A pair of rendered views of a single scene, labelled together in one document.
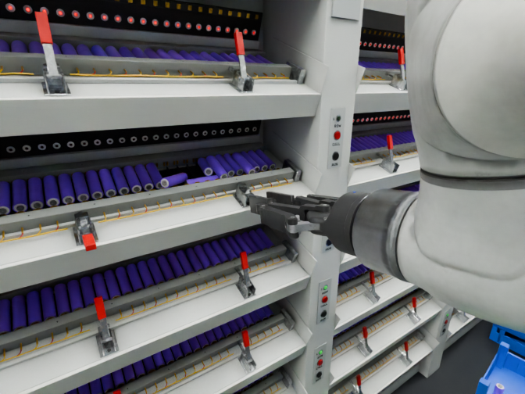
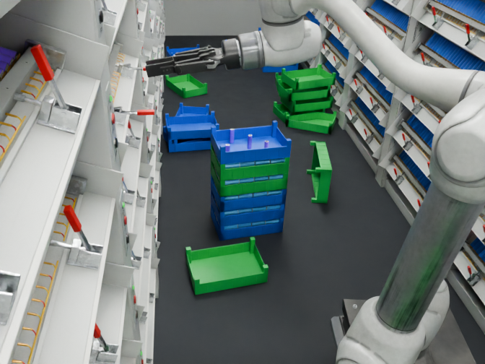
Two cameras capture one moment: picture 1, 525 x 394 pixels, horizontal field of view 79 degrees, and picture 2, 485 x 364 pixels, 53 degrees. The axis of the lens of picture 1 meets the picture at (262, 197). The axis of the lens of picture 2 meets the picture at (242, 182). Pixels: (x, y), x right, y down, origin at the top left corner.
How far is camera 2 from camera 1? 1.02 m
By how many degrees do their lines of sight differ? 59
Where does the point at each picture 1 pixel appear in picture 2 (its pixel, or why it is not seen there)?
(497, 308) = (296, 57)
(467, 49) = not seen: outside the picture
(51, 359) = not seen: hidden behind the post
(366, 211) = (245, 45)
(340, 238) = (234, 61)
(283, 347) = (141, 185)
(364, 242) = (250, 57)
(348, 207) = (233, 46)
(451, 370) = (168, 183)
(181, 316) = (129, 171)
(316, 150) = (133, 25)
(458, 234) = (286, 39)
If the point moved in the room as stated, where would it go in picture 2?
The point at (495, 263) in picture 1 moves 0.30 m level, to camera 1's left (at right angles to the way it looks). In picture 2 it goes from (296, 44) to (242, 81)
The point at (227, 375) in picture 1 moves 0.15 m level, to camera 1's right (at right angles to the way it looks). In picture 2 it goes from (137, 214) to (167, 189)
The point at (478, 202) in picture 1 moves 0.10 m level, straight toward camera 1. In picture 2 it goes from (291, 28) to (315, 39)
